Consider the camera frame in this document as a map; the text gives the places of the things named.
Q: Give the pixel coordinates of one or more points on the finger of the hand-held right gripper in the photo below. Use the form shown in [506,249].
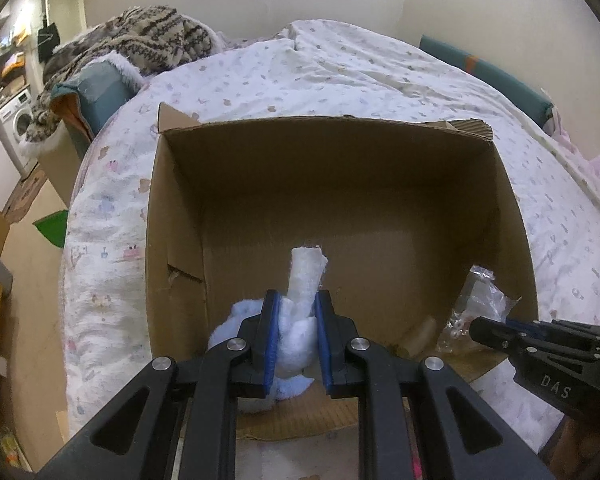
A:
[495,332]
[555,329]

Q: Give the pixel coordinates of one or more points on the black hanging bag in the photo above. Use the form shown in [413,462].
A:
[48,42]

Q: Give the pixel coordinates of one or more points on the teal storage cushion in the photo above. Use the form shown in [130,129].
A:
[102,90]

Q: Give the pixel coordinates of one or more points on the brown door mat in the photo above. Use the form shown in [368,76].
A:
[26,195]

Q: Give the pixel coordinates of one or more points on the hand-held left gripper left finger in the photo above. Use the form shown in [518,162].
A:
[272,340]

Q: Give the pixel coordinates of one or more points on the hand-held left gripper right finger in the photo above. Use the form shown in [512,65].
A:
[323,340]

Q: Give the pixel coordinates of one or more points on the white printed bed quilt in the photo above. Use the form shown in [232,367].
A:
[360,75]

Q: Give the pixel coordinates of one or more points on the teal padded mat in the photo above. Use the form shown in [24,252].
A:
[485,72]

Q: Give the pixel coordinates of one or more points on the brown cardboard box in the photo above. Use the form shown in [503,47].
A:
[340,210]

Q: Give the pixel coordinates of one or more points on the light blue white plush toy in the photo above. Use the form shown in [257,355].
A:
[295,345]

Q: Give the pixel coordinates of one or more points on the white washing machine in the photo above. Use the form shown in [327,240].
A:
[16,120]

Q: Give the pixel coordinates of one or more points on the brown patterned knit blanket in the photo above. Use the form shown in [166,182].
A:
[150,35]

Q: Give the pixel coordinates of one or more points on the green paper sheet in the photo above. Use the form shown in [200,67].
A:
[52,229]

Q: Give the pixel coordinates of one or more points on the clear plastic bag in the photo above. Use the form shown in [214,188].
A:
[472,300]

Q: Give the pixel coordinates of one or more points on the pink cloth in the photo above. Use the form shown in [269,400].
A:
[587,160]

